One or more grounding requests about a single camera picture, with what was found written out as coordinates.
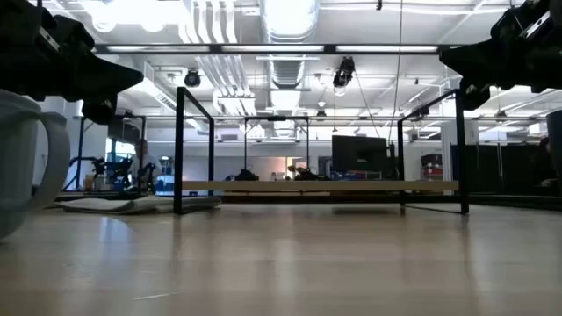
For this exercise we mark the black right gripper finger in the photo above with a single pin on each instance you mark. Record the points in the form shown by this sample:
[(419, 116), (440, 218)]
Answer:
[(475, 95), (472, 59)]

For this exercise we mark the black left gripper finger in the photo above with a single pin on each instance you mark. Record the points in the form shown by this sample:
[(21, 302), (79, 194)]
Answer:
[(100, 109), (110, 79)]

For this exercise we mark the tall dark cup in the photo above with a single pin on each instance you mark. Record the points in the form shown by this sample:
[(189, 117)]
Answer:
[(556, 149)]

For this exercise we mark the person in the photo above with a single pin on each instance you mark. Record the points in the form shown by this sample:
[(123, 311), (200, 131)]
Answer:
[(145, 164)]

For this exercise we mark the black partition curtain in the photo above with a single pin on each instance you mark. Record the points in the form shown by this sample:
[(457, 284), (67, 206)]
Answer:
[(492, 171)]

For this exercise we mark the grey cloth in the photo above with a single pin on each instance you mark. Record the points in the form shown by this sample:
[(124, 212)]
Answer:
[(131, 205)]

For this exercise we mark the black computer monitor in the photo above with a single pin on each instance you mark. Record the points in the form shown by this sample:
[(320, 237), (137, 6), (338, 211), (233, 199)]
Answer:
[(359, 153)]

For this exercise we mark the round black ceiling camera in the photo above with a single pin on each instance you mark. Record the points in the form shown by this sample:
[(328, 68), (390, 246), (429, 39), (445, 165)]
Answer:
[(192, 78)]

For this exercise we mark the black metal frame shelf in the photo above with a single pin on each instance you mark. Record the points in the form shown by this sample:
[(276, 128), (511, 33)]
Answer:
[(178, 153)]

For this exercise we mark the black overhead camera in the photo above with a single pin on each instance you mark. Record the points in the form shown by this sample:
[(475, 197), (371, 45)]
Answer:
[(344, 72)]

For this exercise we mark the black station frame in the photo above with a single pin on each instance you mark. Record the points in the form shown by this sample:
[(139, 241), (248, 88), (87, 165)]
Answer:
[(275, 118)]

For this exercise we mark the silver ventilation duct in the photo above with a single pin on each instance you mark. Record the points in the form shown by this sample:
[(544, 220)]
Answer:
[(290, 26)]

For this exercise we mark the black aluminium table frame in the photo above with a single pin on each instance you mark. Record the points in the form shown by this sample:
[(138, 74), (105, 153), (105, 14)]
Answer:
[(307, 198)]

